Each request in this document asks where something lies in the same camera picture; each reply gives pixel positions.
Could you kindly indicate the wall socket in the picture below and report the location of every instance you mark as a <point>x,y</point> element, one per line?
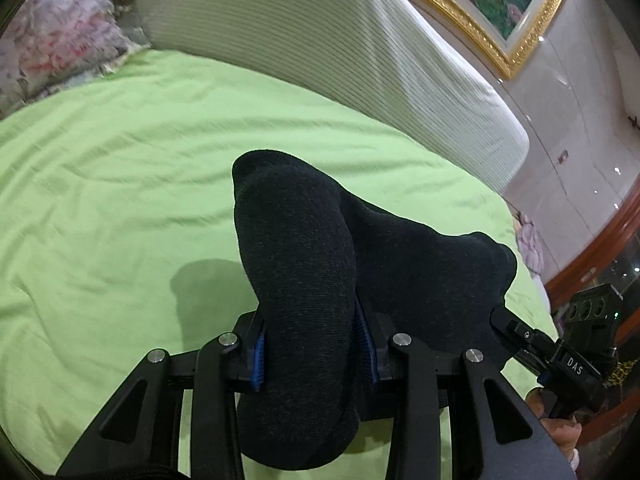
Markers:
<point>563,156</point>

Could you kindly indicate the white striped headboard cover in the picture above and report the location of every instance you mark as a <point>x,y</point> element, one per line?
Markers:
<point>325,45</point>

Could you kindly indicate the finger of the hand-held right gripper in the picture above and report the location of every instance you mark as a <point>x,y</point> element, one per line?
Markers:
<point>520,332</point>

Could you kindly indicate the wooden glass cabinet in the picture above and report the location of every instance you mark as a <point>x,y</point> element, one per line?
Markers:
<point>600,260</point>

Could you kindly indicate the pink floral pillow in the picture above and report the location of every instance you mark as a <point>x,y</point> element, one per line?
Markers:
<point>60,35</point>

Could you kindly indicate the green bed sheet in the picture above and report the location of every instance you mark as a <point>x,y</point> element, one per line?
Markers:
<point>110,185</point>

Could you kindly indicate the person's right hand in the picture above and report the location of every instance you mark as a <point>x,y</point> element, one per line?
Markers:
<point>560,435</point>

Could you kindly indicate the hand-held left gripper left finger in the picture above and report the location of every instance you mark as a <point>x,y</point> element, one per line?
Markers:
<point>257,360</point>

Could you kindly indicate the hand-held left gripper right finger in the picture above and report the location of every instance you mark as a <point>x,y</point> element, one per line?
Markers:
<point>365,347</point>

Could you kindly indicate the pale floral cloth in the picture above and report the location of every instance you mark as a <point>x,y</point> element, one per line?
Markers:
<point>531,245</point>

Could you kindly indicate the black pants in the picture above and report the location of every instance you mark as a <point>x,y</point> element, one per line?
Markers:
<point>300,240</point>

